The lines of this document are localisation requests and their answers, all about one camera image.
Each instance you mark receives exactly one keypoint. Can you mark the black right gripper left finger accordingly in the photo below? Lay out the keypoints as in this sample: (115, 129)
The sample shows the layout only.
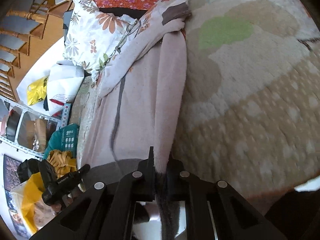
(104, 211)

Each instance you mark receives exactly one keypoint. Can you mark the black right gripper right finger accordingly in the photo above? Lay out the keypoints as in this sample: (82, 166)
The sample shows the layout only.
(215, 210)

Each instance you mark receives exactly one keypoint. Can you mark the pale pink knit cardigan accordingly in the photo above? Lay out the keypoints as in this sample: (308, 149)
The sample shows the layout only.
(136, 107)

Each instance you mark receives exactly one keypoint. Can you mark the person's left hand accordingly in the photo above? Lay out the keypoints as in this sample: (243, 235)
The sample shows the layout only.
(66, 200)

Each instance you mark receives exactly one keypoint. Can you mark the yellow mustard cloth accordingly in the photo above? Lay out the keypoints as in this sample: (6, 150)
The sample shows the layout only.
(63, 162)

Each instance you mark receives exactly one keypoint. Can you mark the yellow bag on floor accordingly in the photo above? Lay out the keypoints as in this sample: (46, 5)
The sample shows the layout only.
(27, 198)

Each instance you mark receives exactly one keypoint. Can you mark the teal cardboard box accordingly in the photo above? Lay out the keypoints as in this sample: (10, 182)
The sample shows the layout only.
(65, 139)

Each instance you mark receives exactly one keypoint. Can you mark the colourful dotted flat box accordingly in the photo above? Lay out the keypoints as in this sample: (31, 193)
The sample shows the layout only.
(65, 114)

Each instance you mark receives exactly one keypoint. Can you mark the white metal shelf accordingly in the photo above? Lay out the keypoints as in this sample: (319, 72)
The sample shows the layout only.
(25, 114)

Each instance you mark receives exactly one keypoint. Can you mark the yellow plastic bag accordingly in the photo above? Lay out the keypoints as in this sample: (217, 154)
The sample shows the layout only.
(37, 91)

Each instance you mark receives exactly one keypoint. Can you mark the heart pattern quilted bedspread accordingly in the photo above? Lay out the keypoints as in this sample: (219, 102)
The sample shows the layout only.
(250, 106)

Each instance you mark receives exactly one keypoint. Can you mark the white paper bag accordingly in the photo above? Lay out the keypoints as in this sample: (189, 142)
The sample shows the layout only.
(63, 83)

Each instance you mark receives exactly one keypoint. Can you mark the white floral pillow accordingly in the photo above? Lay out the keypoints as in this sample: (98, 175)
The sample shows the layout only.
(94, 37)

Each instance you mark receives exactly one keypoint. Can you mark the wooden bed headboard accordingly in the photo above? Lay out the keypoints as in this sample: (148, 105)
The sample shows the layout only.
(28, 29)

